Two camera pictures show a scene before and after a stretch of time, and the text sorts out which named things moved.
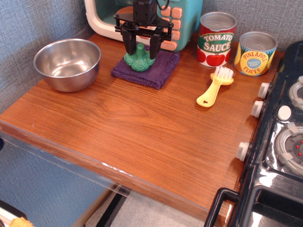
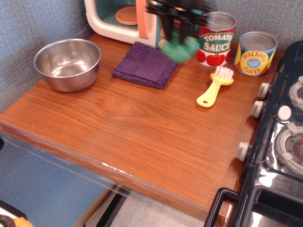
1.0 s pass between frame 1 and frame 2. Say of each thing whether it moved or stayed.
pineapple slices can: stayed
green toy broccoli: moved
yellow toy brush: stayed
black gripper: moved
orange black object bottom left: stayed
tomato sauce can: stayed
